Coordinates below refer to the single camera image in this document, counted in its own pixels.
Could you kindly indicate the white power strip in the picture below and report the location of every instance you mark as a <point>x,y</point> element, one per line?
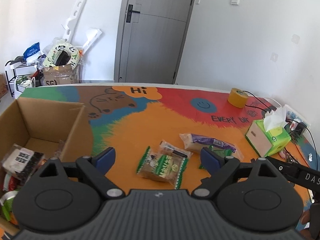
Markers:
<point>292,114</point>

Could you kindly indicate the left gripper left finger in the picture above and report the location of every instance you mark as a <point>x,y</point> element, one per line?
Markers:
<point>92,172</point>

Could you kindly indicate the tall white foam board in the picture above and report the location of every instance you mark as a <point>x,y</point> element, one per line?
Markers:
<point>72,21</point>

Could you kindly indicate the small orange cardboard box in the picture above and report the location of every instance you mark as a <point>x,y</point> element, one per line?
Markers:
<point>3,86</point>

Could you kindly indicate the yellow tape roll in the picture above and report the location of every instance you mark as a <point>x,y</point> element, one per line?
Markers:
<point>237,98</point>

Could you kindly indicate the short white foam board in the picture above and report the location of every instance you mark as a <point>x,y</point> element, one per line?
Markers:
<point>92,35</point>

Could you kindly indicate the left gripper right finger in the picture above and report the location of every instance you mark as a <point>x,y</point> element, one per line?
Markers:
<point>222,173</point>

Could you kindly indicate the brown cake packet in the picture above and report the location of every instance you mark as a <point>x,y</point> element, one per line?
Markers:
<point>169,149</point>

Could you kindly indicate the black shoe rack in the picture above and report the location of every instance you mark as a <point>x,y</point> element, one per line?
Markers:
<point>17,68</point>

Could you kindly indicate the grey door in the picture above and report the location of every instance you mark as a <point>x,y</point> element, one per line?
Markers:
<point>150,40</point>

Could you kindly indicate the dark green snack packet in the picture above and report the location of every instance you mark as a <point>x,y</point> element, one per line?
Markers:
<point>217,153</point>

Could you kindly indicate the taped cardboard box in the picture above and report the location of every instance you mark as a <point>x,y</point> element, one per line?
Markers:
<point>60,75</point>

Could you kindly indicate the purple long bread packet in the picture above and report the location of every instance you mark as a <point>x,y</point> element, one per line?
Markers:
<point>195,142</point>

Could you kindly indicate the blue plastic bag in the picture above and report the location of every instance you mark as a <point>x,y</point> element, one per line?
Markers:
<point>31,51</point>

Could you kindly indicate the green white snack packet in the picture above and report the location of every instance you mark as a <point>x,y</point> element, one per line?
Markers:
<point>6,206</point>

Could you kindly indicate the open cardboard box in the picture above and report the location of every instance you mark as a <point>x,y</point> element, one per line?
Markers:
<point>53,202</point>

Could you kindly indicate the white shopping bag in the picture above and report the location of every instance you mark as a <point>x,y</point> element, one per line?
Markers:
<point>21,83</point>

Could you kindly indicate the red snack packet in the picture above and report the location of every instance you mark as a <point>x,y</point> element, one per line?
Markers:
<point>10,183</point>

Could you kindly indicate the right hand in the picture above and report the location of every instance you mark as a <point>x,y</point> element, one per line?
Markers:
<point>304,219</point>

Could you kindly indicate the green tissue box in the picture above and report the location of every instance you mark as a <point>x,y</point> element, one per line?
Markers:
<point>268,136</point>

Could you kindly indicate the black white label sandwich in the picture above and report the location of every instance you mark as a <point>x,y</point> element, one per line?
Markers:
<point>21,162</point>

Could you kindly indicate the black power adapter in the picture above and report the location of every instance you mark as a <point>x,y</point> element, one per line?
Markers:
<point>298,127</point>

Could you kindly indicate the colourful cat table mat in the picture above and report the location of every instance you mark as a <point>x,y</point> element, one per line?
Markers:
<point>260,204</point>

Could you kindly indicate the bunch of keys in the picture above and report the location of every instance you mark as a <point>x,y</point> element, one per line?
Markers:
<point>289,157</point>

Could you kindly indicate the green label bread packet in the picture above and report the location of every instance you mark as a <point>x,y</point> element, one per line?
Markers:
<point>162,167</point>

